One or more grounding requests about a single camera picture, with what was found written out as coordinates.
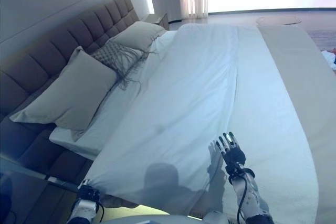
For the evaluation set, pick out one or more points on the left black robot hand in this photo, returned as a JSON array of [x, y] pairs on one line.
[[89, 192]]

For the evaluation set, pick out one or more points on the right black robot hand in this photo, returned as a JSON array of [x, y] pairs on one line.
[[235, 157]]

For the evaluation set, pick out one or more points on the white duvet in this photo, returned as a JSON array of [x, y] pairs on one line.
[[189, 98]]

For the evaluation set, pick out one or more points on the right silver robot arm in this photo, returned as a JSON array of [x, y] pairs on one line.
[[252, 197]]

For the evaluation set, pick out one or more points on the beige bed runner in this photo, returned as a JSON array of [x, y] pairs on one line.
[[315, 90]]

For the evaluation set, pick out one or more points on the dark glass nightstand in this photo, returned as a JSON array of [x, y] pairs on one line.
[[29, 195]]

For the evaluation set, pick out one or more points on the silver robot torso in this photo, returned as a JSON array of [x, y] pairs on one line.
[[157, 218]]

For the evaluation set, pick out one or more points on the large beige pillow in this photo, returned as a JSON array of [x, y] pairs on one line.
[[71, 95]]

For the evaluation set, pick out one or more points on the pile of clothes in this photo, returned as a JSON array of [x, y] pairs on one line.
[[329, 57]]

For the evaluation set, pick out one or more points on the grey woven fringed cushion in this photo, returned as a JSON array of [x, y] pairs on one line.
[[110, 52]]

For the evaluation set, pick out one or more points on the brown tufted headboard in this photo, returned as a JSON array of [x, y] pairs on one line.
[[52, 45]]

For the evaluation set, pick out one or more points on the wooden nightstand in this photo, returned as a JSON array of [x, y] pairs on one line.
[[158, 20]]

